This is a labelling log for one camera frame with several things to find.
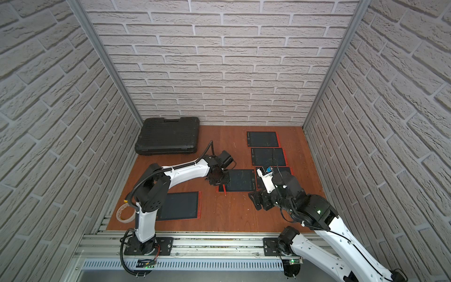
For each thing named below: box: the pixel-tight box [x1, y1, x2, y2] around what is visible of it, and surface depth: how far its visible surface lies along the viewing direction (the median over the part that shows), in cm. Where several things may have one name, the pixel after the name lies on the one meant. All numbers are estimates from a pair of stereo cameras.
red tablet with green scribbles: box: [250, 147, 288, 167], surface depth 106 cm
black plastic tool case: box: [134, 116, 201, 156], surface depth 106 cm
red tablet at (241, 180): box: [216, 169, 257, 193], surface depth 94 cm
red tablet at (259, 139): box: [246, 131, 281, 149], surface depth 116 cm
